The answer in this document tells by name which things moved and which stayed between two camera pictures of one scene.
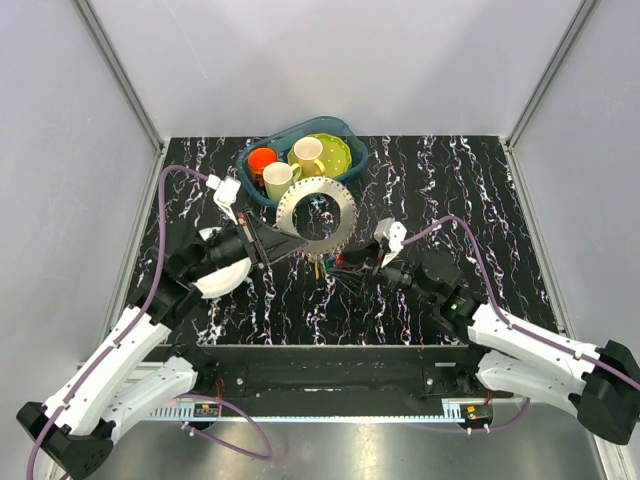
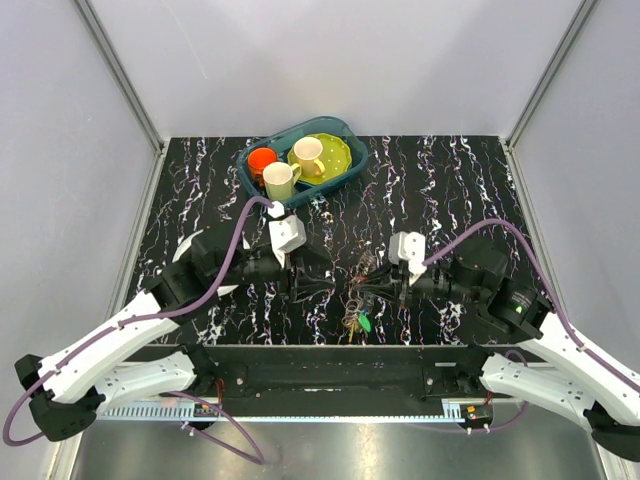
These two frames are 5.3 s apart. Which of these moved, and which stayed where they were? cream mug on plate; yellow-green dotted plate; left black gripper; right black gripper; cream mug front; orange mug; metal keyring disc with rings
Moved: right black gripper; metal keyring disc with rings; left black gripper
Stayed: cream mug front; orange mug; yellow-green dotted plate; cream mug on plate
